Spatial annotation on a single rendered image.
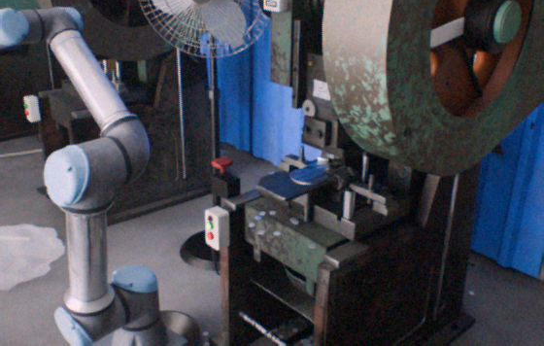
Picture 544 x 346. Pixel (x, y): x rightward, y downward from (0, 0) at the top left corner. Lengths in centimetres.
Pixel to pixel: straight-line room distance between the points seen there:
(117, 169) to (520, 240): 215
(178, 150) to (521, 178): 188
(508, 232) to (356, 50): 186
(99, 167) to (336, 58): 56
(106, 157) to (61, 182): 10
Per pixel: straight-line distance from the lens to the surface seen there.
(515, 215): 288
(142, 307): 154
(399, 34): 121
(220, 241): 195
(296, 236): 179
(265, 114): 389
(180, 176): 344
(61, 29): 146
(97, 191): 124
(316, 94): 179
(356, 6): 122
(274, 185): 176
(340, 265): 166
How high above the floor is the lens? 151
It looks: 23 degrees down
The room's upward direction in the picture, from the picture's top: 2 degrees clockwise
